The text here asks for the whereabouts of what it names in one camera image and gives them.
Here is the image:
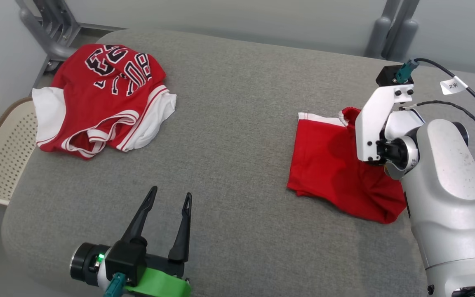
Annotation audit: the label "red Bulls basketball jersey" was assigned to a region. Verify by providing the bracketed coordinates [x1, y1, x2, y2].
[31, 43, 177, 160]

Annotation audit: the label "beige perforated chair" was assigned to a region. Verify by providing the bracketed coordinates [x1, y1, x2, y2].
[0, 97, 39, 206]

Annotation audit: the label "teal camera connector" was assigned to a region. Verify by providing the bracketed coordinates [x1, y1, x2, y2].
[394, 59, 420, 84]
[103, 272, 127, 297]

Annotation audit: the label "grey partition post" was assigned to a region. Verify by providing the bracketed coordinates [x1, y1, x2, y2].
[365, 0, 393, 59]
[383, 0, 420, 63]

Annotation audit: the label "twisted black right arm cable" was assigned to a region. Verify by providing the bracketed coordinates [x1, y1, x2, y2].
[400, 100, 475, 172]

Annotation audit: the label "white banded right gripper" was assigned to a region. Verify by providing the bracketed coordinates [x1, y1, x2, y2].
[355, 84, 415, 163]

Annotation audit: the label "teal right camera connector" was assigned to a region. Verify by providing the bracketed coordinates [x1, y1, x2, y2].
[394, 59, 420, 84]

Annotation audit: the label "teal left camera connector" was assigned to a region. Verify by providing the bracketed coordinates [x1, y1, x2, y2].
[103, 272, 127, 297]

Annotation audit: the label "smooth black right camera cable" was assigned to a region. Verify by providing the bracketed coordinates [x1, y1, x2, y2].
[413, 58, 475, 205]

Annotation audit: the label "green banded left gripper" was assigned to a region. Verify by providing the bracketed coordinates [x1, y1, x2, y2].
[121, 186, 193, 297]

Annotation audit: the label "grey metal tube frame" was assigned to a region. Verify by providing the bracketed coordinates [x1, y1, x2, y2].
[14, 0, 82, 74]

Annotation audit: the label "white cable label tag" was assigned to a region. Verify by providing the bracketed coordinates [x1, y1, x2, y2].
[440, 76, 468, 96]

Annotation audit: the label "red shorts with white band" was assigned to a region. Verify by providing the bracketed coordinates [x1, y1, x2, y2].
[286, 106, 408, 224]

